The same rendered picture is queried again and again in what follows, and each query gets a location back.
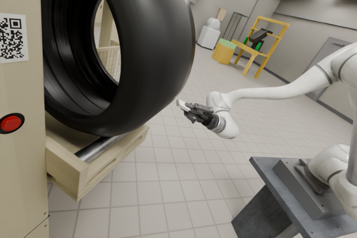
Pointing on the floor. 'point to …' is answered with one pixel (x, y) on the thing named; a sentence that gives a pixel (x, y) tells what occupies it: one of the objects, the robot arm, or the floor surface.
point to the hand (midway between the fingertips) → (183, 105)
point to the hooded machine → (209, 34)
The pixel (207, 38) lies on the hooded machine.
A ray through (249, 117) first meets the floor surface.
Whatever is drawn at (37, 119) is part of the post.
